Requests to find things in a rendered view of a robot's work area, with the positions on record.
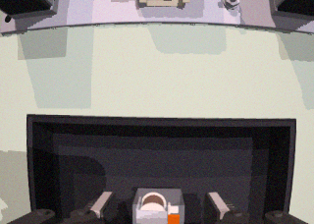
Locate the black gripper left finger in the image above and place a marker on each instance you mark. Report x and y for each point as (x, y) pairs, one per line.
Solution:
(98, 209)

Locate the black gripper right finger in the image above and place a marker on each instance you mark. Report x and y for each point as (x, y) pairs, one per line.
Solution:
(217, 209)

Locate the black parts tray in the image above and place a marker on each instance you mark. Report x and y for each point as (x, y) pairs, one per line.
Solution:
(69, 163)

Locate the light grey mounting plate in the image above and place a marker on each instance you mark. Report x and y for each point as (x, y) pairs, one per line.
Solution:
(248, 13)

